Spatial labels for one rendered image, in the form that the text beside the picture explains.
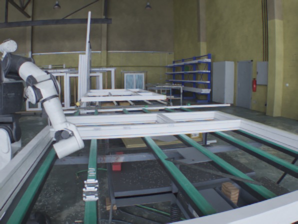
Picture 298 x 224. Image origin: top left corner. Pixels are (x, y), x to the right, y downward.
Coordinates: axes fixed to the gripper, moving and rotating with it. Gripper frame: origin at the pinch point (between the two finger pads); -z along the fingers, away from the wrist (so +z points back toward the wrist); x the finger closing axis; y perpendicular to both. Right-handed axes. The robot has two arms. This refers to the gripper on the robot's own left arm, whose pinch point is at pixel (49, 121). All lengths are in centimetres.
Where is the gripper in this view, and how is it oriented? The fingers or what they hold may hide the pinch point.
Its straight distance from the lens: 151.3
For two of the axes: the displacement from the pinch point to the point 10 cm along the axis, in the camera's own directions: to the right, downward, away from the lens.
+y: -2.2, -1.5, 9.6
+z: 0.0, -9.9, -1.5
